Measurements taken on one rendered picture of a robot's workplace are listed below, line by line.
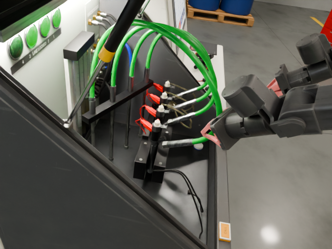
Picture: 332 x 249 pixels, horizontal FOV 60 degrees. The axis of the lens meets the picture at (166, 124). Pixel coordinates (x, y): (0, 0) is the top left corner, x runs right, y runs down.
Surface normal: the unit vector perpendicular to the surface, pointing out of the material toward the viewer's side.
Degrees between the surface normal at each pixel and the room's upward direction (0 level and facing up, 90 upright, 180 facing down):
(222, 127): 47
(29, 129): 90
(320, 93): 39
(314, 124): 105
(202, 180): 0
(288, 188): 0
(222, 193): 0
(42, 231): 90
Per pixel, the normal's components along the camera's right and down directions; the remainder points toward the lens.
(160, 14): -0.13, 0.60
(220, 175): 0.14, -0.78
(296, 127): -0.44, 0.70
